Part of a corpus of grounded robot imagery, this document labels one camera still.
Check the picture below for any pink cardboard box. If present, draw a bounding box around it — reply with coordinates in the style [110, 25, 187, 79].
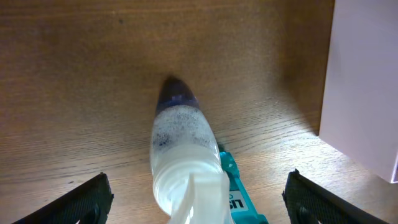
[319, 0, 397, 184]

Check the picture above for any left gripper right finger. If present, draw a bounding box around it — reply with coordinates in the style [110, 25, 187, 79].
[282, 170, 387, 224]

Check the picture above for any teal mouthwash bottle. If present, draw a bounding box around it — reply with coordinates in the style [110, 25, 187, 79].
[220, 151, 268, 224]

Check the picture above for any clear pump soap bottle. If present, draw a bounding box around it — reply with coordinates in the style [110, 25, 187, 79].
[150, 76, 233, 224]

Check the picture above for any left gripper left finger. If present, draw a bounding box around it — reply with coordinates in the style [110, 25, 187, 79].
[16, 172, 114, 224]

